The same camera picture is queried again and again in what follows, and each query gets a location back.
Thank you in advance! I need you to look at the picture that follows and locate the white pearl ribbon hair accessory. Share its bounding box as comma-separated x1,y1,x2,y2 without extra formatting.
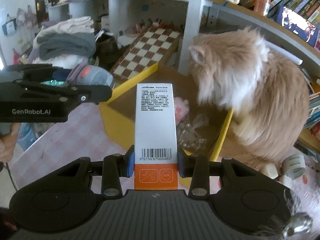
177,113,209,151

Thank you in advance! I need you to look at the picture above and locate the white orange usmile box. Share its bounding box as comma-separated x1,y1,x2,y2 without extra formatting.
135,83,178,190

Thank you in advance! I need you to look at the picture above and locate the pink plush pig toy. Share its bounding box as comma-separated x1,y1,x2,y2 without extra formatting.
174,96,189,126

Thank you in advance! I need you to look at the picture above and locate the person's left hand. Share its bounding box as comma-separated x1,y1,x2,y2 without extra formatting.
0,123,21,163

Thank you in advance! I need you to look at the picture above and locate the yellow cardboard box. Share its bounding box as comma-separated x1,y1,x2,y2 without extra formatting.
99,64,233,164

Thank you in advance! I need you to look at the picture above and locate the pile of folded clothes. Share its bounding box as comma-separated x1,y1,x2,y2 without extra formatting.
27,16,96,69

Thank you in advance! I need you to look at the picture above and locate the brown white chessboard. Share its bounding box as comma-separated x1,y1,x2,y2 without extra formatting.
110,26,182,81

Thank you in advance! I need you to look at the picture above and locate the white soap bar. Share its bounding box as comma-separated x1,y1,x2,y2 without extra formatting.
259,163,278,179

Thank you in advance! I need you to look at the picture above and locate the white power adapter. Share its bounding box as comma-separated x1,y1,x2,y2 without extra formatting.
278,175,293,189

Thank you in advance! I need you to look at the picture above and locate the grey tape roll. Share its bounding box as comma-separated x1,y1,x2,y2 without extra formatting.
281,153,306,180

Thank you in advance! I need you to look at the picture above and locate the fluffy cream cat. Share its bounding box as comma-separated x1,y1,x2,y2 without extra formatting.
189,27,309,170

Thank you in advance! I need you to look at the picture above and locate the silver bell on fur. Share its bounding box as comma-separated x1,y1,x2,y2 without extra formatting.
281,212,313,239

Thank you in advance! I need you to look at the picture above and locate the row of leaning books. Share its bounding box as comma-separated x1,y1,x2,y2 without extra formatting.
300,67,320,141

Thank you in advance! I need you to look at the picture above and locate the white bookshelf frame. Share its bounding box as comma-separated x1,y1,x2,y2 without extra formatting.
48,0,319,75

